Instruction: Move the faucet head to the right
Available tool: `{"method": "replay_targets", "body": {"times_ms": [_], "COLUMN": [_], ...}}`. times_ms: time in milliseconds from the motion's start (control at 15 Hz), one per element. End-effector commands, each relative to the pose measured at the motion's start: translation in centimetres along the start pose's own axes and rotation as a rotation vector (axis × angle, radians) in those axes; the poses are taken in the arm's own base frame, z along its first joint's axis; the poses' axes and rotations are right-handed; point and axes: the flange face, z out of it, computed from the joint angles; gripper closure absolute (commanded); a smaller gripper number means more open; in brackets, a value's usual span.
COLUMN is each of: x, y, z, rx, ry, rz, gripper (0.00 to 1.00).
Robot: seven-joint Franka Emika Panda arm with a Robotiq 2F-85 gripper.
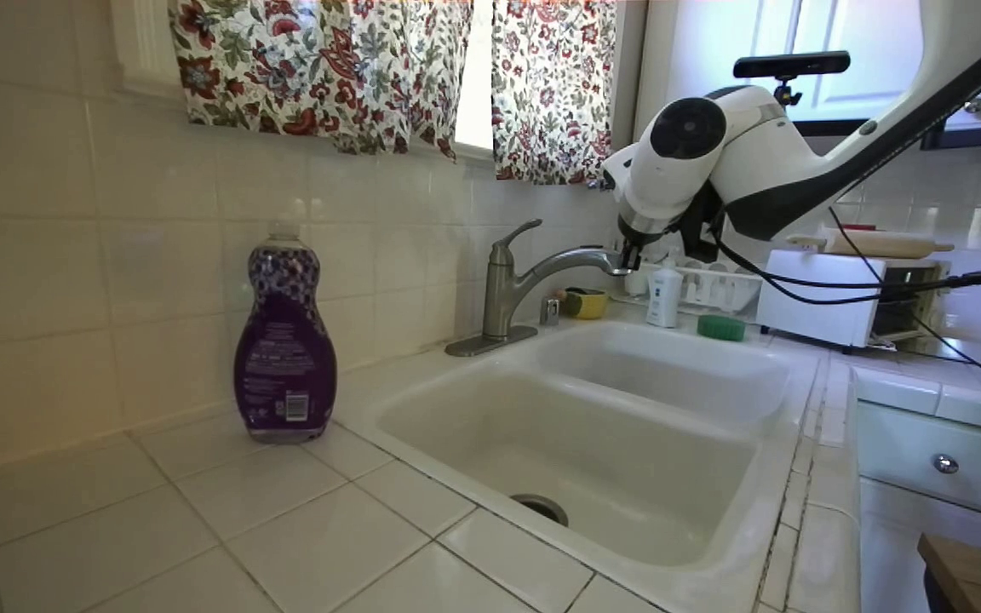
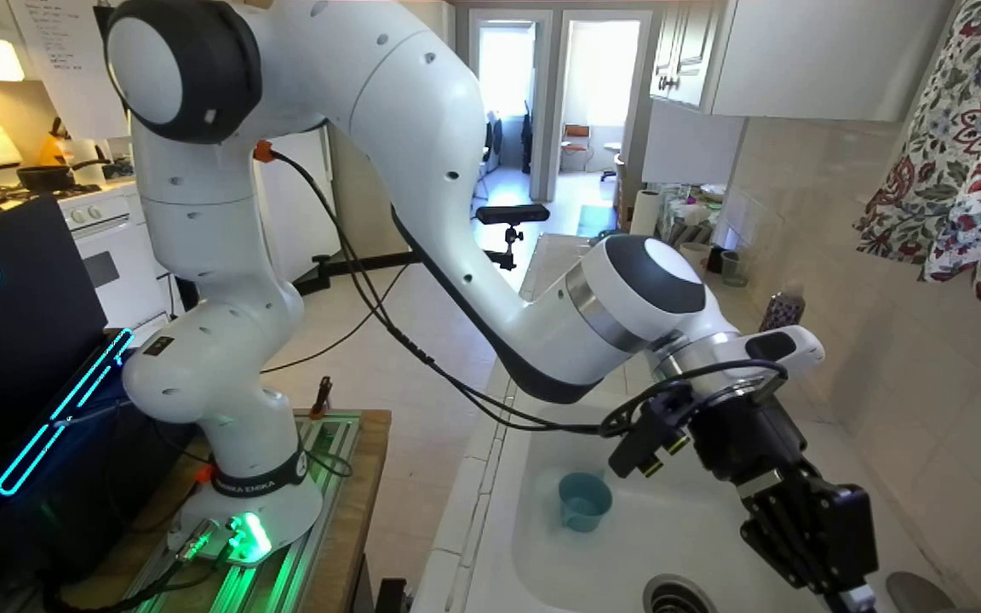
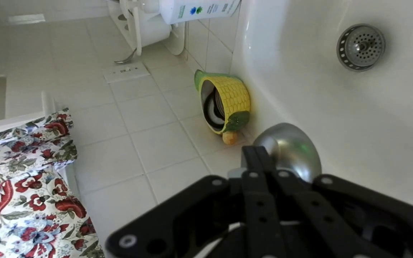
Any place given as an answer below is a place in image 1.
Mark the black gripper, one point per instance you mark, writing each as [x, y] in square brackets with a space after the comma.
[630, 228]

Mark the brushed metal kitchen faucet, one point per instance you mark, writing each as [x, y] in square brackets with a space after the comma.
[501, 295]

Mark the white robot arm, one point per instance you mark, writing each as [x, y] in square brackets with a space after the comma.
[785, 147]

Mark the small white bottle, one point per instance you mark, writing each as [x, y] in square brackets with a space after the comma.
[665, 298]

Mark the yellow sponge holder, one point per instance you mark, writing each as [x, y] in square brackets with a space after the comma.
[584, 305]

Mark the small metal sink fitting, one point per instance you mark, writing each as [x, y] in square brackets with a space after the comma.
[551, 306]

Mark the white dish rack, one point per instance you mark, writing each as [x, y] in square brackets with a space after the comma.
[724, 290]

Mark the green sponge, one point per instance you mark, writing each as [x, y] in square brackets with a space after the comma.
[724, 329]

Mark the narrow floral curtain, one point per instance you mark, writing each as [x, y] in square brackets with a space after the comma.
[553, 89]

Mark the white double basin sink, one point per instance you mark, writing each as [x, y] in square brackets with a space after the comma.
[582, 455]

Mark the white toaster oven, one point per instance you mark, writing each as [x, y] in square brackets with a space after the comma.
[834, 319]

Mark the wooden cutting board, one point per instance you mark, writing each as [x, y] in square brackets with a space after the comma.
[895, 245]

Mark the white drawer front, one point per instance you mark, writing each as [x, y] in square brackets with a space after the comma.
[936, 443]

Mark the wide floral curtain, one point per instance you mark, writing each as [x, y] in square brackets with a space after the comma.
[331, 70]

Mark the purple dish soap bottle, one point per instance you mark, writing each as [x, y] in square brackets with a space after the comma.
[285, 352]

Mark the round metal drawer knob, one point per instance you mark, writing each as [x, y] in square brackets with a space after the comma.
[945, 464]

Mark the brown wooden board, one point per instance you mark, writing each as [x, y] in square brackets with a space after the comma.
[968, 580]

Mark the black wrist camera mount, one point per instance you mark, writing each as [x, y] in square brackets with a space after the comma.
[703, 222]

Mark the white wall cabinet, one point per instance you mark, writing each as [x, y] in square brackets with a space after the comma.
[682, 45]

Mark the black camera on stand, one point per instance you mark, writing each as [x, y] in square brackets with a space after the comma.
[792, 67]

